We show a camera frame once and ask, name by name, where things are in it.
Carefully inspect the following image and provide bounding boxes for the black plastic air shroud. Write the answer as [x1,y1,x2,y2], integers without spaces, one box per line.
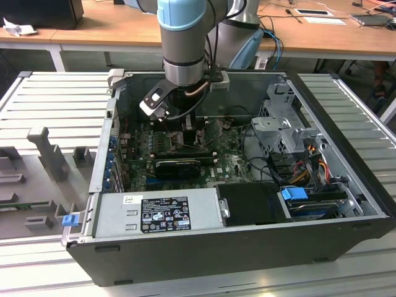
[214,181,293,227]

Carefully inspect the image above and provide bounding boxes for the CPU socket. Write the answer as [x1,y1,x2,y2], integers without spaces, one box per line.
[167,130,207,153]

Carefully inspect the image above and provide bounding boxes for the grey power supply unit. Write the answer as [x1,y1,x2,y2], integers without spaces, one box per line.
[92,187,230,239]

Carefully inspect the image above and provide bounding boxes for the grey notebook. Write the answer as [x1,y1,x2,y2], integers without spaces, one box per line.
[349,14,392,28]

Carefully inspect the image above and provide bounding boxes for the white camera with black plate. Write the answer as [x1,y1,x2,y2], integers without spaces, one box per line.
[138,87,172,123]

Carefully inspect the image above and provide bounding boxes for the metal socket cover frame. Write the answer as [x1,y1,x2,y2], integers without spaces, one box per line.
[199,119,226,147]

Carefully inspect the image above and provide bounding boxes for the grey plastic case latch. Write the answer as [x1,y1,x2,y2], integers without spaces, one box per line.
[107,68,126,91]

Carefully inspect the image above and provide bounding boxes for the silver metal drive cage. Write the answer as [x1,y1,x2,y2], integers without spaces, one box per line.
[249,82,329,162]

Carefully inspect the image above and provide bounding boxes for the black equipment box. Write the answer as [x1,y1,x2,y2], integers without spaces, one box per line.
[0,0,85,30]

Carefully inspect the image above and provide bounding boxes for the white paper sheet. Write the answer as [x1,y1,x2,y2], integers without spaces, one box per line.
[303,16,349,26]

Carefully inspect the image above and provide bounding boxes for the blue plastic case latch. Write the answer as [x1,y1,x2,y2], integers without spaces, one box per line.
[61,215,79,229]

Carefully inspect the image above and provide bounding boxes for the yellow red power wires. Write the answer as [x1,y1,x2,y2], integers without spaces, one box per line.
[290,156,330,184]

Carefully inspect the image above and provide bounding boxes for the plain white wrist camera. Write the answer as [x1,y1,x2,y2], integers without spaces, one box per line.
[209,71,231,93]

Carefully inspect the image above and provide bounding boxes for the white crumpled paper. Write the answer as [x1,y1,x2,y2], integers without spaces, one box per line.
[2,17,38,37]

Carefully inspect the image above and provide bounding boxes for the black open PC case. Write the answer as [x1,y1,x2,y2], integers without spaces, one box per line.
[60,68,396,288]

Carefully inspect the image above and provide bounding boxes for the black graphics card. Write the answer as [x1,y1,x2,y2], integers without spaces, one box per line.
[153,159,201,179]

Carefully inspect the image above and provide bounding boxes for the blue disk carrier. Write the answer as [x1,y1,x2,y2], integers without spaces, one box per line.
[280,186,309,205]

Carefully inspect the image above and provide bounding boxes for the grey parts rack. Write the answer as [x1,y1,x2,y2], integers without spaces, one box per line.
[0,126,97,239]

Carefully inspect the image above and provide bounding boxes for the green RAM stick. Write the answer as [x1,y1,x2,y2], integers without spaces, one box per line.
[0,201,50,213]

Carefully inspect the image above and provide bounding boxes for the black RAM slot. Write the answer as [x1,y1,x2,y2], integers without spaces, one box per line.
[154,147,211,155]
[153,153,218,162]

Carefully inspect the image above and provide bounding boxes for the silver hard disk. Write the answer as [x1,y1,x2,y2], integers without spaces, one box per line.
[286,199,343,222]

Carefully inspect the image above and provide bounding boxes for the green motherboard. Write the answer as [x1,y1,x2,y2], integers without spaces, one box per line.
[119,116,279,192]

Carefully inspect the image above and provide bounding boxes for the wooden desk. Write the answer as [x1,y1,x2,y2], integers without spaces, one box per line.
[0,0,396,74]

